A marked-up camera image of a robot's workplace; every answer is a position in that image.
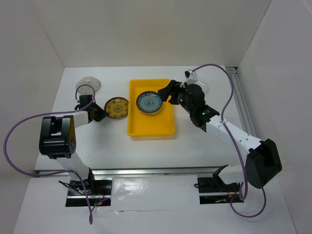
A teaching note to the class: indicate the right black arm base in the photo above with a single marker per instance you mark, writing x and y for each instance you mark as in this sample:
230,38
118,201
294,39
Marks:
214,191

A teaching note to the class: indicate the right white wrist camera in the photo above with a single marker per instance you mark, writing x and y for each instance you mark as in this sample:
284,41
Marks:
190,78

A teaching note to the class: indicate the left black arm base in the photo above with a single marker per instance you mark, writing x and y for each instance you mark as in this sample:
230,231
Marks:
100,194

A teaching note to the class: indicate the aluminium rail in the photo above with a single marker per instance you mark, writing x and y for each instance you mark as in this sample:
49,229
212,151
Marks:
201,171
241,104

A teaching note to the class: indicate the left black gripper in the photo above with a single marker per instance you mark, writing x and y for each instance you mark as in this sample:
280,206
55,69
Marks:
102,113

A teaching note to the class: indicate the clear glass plate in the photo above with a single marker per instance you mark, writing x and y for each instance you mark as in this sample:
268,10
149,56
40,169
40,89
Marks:
88,85
204,87

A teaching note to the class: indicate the teal green plate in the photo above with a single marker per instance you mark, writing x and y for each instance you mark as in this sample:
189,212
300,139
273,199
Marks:
149,102

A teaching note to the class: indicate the front aluminium rail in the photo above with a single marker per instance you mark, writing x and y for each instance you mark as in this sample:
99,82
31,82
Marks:
201,171

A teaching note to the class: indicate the yellow brown patterned plate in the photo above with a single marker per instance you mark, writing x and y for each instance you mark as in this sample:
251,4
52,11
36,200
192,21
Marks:
117,107

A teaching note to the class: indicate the right side aluminium rail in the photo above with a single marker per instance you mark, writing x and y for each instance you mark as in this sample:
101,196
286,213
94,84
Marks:
241,104

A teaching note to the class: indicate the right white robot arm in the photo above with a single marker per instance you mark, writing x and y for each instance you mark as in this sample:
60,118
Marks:
261,161

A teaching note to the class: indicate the yellow plastic bin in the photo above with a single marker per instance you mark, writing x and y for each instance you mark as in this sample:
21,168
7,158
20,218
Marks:
159,124

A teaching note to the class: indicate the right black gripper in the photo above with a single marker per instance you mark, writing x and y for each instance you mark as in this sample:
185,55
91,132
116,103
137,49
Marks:
172,87

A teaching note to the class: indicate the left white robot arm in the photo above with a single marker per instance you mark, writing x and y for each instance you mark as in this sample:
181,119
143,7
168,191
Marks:
58,140

